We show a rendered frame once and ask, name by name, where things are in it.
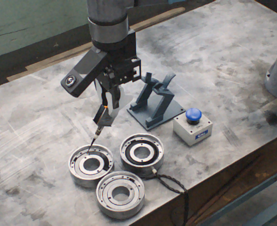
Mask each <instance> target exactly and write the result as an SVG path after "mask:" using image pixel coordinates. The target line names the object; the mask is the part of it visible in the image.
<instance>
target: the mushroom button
mask: <svg viewBox="0 0 277 226"><path fill-rule="evenodd" d="M185 116H186V117H187V119H189V120H190V121H198V120H200V118H201V117H202V113H201V111H200V110H199V109H197V108H189V109H188V110H187V111H186V113H185Z"/></svg>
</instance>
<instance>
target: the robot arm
mask: <svg viewBox="0 0 277 226"><path fill-rule="evenodd" d="M179 1H186V0H86V3H87V12H88V21H89V29H90V35H91V37H92V44H93V46H92V48H91V49H90V50H89V51H88V52H87V53H86V54H85V55H84V56H83V57H82V59H81V60H80V61H79V62H78V63H77V64H76V65H75V66H74V68H73V69H71V71H70V72H69V73H68V74H67V75H66V76H65V77H64V78H63V79H62V80H61V82H60V83H61V86H62V87H63V88H64V89H65V90H66V91H67V93H68V94H70V95H71V96H73V97H75V98H78V97H79V96H80V95H81V94H82V93H83V92H84V90H85V89H86V88H87V87H88V86H89V85H90V84H91V83H92V82H94V86H95V89H96V91H97V94H98V98H99V100H100V103H101V104H106V105H108V114H109V115H110V116H111V117H112V118H116V117H117V115H118V112H119V111H120V109H121V108H123V107H125V106H126V105H127V104H128V103H130V102H131V101H132V100H133V95H132V94H125V93H124V88H123V87H121V85H122V84H126V83H128V82H129V81H131V80H132V82H133V83H134V82H135V81H137V80H140V79H142V71H141V59H140V58H138V57H137V53H136V31H135V30H133V29H131V28H130V27H129V26H128V10H127V8H131V7H142V6H152V5H160V4H165V3H169V4H172V3H174V2H179ZM133 59H134V60H135V59H136V61H132V60H133ZM138 66H139V75H138V76H135V77H134V75H136V74H137V70H135V69H134V68H136V67H138ZM264 84H265V87H266V89H267V91H268V92H269V93H271V94H272V95H273V96H274V97H276V98H277V59H276V60H275V62H274V63H273V64H272V66H271V67H270V68H269V70H267V73H266V76H265V81H264Z"/></svg>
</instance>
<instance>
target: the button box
mask: <svg viewBox="0 0 277 226"><path fill-rule="evenodd" d="M185 113H186V112H185ZM185 113H183V114H181V115H179V116H177V117H175V118H173V131H174V132H175V133H176V134H178V135H179V136H180V138H181V139H182V140H183V141H184V142H186V143H187V144H188V146H189V147H191V146H192V145H194V144H196V143H198V142H200V141H202V140H204V139H206V138H207V137H210V136H211V135H212V126H213V123H212V122H211V121H210V120H208V118H207V117H206V116H204V115H203V114H202V117H201V118H200V120H198V121H190V120H189V119H187V117H186V116H185Z"/></svg>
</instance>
